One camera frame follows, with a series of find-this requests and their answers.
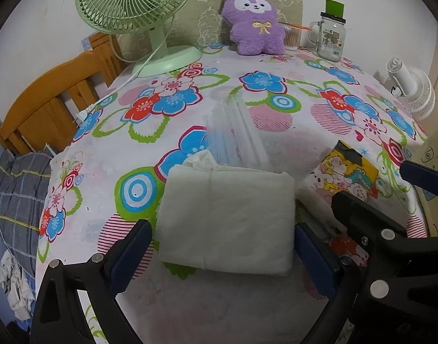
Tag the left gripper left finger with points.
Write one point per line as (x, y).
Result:
(59, 316)

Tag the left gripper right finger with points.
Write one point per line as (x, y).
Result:
(333, 277)

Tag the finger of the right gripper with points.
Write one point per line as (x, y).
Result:
(421, 176)
(370, 228)

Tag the cartoon yellow tissue pack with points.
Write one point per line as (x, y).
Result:
(344, 169)

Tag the white tissue pack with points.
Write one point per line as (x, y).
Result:
(227, 219)

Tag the clear plastic bag pack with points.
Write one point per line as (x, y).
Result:
(232, 136)

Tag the crumpled white grey cloth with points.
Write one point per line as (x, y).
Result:
(14, 283)

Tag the white standing fan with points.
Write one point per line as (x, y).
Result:
(412, 87)

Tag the grey plaid pillow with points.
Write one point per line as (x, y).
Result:
(24, 181)

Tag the floral tablecloth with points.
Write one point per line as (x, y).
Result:
(330, 126)

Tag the glass jar green lid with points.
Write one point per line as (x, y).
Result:
(329, 33)

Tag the toothpick jar orange lid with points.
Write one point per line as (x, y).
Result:
(296, 36)

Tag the purple plush toy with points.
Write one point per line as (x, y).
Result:
(255, 28)

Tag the green desk fan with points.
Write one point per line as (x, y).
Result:
(118, 17)

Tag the green patterned wall mat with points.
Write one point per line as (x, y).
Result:
(200, 23)

